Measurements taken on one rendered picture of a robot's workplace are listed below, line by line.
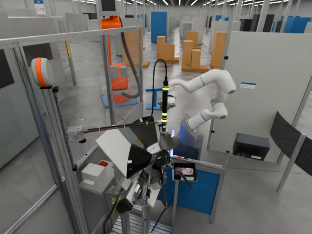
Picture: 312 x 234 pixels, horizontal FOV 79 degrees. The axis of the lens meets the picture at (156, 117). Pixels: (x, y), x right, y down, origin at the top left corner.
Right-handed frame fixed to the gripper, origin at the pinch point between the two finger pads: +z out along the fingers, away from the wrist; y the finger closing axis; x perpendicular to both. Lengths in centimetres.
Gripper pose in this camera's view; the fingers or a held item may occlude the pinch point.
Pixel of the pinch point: (164, 107)
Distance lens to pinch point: 137.4
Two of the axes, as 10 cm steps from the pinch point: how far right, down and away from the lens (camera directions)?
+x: 0.1, -8.8, -4.7
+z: -3.1, 4.4, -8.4
